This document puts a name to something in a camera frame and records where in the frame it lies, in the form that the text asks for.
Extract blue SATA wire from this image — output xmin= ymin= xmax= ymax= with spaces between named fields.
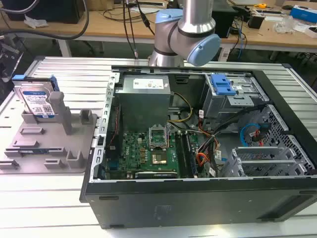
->
xmin=239 ymin=122 xmax=261 ymax=147

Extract yellow black power wires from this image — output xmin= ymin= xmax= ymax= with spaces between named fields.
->
xmin=167 ymin=92 xmax=194 ymax=123

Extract black open PC case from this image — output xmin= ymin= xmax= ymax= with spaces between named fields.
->
xmin=79 ymin=64 xmax=317 ymax=230

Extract hard disk in blue carrier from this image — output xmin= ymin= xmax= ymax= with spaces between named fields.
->
xmin=11 ymin=75 xmax=59 ymax=120

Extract blue hanging cable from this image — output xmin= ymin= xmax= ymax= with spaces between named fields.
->
xmin=235 ymin=19 xmax=248 ymax=58

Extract crumpled white plastic wrap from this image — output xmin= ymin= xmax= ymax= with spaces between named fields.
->
xmin=23 ymin=13 xmax=49 ymax=28

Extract socket cover metal frame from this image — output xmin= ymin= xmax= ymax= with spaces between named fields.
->
xmin=148 ymin=126 xmax=170 ymax=151

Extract CPU socket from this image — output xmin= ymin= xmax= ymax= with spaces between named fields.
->
xmin=148 ymin=126 xmax=169 ymax=151

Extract grey power supply unit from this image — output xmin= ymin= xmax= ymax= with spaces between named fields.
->
xmin=114 ymin=74 xmax=172 ymax=129

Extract thick grey cable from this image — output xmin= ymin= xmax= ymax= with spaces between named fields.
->
xmin=0 ymin=0 xmax=90 ymax=40

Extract silver expansion slot bracket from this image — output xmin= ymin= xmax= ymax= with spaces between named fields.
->
xmin=222 ymin=158 xmax=305 ymax=177
xmin=232 ymin=146 xmax=288 ymax=162

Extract thin black hanging cable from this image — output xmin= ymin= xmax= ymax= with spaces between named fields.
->
xmin=123 ymin=0 xmax=139 ymax=57

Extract blue cardboard box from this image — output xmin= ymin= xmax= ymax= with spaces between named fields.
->
xmin=290 ymin=5 xmax=317 ymax=24

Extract wooden desk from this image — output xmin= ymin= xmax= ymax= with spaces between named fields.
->
xmin=217 ymin=4 xmax=317 ymax=54
xmin=0 ymin=9 xmax=159 ymax=40

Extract black expansion slot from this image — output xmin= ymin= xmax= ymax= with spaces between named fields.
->
xmin=135 ymin=171 xmax=178 ymax=179

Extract orange red wire bundle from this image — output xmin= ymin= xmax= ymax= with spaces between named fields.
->
xmin=195 ymin=153 xmax=211 ymax=167

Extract black monitor base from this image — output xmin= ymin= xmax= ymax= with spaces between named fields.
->
xmin=5 ymin=0 xmax=85 ymax=24

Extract clear plastic bag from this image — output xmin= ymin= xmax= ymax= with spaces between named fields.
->
xmin=273 ymin=15 xmax=300 ymax=33

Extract green motherboard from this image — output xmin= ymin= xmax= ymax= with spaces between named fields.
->
xmin=105 ymin=128 xmax=213 ymax=179

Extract grey parts rack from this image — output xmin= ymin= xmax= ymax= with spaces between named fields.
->
xmin=0 ymin=91 xmax=99 ymax=175

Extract metal disk bay cage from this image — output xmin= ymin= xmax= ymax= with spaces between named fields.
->
xmin=201 ymin=73 xmax=270 ymax=119

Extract black RAM slot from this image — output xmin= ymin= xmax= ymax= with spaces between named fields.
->
xmin=174 ymin=131 xmax=189 ymax=178
xmin=182 ymin=131 xmax=198 ymax=178

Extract blue disk bay latch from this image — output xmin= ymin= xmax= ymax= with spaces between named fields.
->
xmin=211 ymin=73 xmax=236 ymax=96

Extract black box on desk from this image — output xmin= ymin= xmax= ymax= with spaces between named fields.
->
xmin=247 ymin=13 xmax=265 ymax=29

